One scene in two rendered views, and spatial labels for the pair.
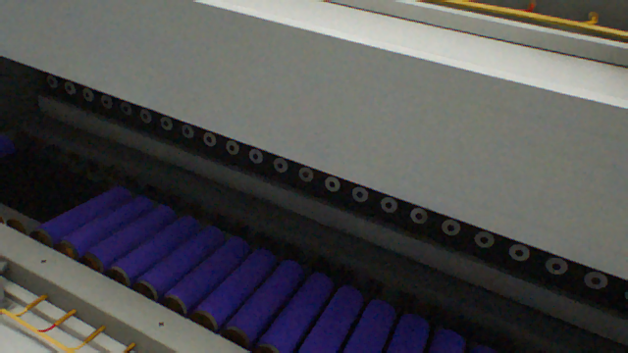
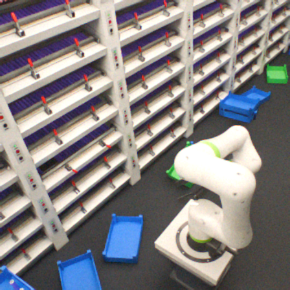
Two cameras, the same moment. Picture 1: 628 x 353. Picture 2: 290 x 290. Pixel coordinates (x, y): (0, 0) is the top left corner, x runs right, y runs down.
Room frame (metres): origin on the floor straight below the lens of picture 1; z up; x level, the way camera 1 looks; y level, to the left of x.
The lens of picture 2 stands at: (-0.80, 1.11, 1.64)
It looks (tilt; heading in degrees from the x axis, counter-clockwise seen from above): 39 degrees down; 298
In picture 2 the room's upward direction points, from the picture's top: 8 degrees counter-clockwise
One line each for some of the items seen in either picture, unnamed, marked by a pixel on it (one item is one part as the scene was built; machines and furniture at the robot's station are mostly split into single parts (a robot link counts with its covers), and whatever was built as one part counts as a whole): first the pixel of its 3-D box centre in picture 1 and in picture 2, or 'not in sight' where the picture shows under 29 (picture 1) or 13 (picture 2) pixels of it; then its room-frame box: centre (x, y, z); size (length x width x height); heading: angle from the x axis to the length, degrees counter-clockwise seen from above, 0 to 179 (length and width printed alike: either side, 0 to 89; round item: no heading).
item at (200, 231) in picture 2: not in sight; (204, 221); (-0.61, 0.26, 0.48); 0.16 x 0.13 x 0.19; 165
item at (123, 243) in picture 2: not in sight; (123, 237); (-0.10, 0.21, 0.04); 0.30 x 0.20 x 0.08; 106
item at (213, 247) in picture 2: not in sight; (211, 241); (-0.65, 0.27, 0.35); 0.26 x 0.15 x 0.06; 161
